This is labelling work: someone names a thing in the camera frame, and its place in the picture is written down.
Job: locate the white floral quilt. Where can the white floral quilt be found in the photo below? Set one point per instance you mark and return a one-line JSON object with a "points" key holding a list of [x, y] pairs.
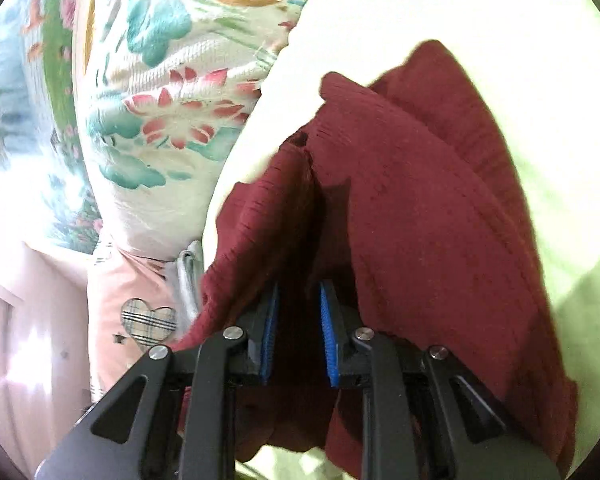
{"points": [[180, 60]]}

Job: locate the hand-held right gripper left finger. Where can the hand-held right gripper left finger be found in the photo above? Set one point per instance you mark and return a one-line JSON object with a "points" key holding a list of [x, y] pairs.
{"points": [[267, 332]]}

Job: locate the grey folded cloth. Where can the grey folded cloth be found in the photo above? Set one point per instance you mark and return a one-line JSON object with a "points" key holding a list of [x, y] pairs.
{"points": [[185, 280]]}

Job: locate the pink heart-print quilt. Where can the pink heart-print quilt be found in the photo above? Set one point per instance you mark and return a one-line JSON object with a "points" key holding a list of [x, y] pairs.
{"points": [[130, 285]]}

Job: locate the dark red hooded sweater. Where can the dark red hooded sweater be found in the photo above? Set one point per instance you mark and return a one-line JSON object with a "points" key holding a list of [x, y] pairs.
{"points": [[420, 210]]}

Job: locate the light green blanket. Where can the light green blanket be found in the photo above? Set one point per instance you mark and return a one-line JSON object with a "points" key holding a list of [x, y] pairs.
{"points": [[480, 10]]}

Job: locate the framed landscape picture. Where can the framed landscape picture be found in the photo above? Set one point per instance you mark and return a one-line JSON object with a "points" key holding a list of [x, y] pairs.
{"points": [[20, 85]]}

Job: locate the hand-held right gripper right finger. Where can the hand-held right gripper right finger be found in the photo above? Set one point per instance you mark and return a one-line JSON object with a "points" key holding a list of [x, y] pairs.
{"points": [[328, 335]]}

